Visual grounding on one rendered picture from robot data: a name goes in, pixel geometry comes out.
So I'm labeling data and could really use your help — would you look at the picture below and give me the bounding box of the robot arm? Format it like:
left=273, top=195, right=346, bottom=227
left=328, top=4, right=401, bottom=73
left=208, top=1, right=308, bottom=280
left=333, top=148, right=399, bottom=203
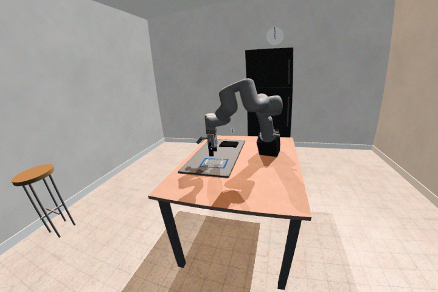
left=205, top=78, right=283, bottom=142

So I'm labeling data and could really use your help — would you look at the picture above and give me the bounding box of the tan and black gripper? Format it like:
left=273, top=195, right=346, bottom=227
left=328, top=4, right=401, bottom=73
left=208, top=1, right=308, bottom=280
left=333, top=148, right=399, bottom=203
left=207, top=133, right=218, bottom=156

